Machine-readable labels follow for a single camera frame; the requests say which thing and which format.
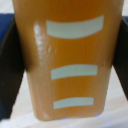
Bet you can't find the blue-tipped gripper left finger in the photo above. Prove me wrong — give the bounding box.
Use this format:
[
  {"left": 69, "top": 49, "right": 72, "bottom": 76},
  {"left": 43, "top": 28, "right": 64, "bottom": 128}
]
[{"left": 0, "top": 16, "right": 28, "bottom": 122}]

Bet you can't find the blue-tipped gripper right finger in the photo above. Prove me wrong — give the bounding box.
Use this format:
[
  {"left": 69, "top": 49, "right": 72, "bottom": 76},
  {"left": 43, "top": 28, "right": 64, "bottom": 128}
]
[{"left": 111, "top": 17, "right": 128, "bottom": 102}]

